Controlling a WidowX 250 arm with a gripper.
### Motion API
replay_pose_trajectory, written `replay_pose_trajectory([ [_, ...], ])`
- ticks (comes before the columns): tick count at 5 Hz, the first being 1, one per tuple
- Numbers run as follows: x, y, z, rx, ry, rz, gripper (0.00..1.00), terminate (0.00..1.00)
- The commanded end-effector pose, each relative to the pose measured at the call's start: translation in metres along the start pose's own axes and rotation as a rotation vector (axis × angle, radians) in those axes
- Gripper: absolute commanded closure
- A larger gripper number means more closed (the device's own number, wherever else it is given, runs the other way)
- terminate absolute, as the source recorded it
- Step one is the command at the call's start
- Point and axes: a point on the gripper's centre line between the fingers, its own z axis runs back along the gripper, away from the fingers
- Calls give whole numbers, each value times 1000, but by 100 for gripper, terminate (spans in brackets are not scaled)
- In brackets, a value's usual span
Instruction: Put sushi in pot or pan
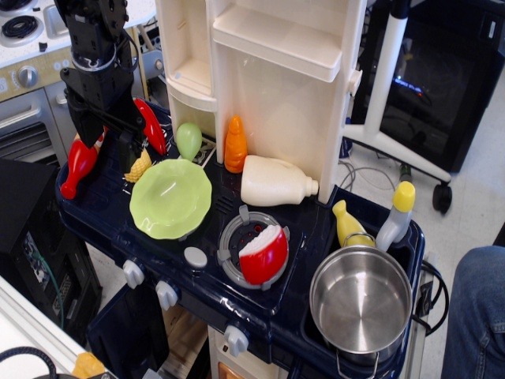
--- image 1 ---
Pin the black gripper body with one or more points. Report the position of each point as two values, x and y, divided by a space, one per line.
105 93

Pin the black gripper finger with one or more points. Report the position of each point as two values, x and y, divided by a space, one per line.
129 150
89 128

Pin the red and white toy sushi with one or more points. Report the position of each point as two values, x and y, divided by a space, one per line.
264 256

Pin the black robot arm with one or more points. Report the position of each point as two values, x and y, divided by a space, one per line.
98 39

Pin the stainless steel pot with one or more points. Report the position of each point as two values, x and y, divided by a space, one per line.
360 299

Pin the yellow toy corn cob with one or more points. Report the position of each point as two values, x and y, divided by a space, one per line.
139 167

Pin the red toy ketchup bottle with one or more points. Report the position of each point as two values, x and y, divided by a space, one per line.
81 160

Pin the red toy chili pepper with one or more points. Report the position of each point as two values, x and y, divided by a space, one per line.
152 129

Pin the light green toy pear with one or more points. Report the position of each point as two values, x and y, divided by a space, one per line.
189 140

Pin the light green toy plate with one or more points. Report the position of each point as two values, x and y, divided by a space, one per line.
171 199

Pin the orange toy carrot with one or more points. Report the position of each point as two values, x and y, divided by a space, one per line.
236 148

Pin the grey round toy button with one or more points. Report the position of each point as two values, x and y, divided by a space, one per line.
195 257

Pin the grey left stove knob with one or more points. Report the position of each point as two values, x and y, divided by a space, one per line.
133 274

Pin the grey stove knob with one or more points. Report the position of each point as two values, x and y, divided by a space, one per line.
133 274
236 340
167 294

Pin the cream toy milk bottle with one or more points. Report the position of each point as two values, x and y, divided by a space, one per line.
268 182

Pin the grey toy stove burner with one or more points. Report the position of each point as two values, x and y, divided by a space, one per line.
242 229

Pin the black computer case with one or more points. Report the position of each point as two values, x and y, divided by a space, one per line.
48 264

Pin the grey middle stove knob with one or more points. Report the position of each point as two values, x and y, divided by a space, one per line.
167 294

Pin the cream toy kitchen shelf tower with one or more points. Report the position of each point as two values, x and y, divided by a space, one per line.
286 68

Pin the grey right stove knob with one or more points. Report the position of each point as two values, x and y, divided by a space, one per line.
236 340

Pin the yellow toy on table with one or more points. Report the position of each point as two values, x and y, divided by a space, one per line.
87 365

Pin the yellow toy squeeze bottle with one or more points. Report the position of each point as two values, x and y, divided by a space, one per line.
350 232

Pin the navy blue toy kitchen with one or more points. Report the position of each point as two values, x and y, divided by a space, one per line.
277 321

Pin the grey bottle with yellow cap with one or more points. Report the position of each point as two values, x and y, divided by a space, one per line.
395 227

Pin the black monitor screen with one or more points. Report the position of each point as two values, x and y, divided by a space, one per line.
450 61

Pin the blue jeans leg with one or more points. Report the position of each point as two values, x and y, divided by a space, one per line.
475 331

